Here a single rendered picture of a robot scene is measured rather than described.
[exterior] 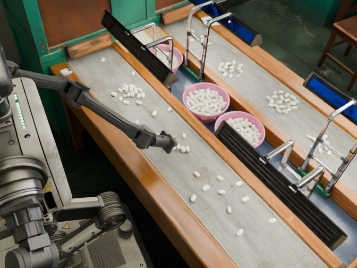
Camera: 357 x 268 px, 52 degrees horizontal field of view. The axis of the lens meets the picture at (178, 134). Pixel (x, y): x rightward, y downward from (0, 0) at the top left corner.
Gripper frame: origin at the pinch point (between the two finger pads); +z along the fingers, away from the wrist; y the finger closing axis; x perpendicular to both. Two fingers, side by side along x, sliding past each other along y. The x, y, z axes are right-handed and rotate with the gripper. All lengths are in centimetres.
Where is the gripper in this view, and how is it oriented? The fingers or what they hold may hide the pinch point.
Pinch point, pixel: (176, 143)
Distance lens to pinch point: 180.7
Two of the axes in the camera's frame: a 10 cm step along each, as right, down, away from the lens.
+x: -5.6, 7.7, 3.0
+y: -6.0, -6.3, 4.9
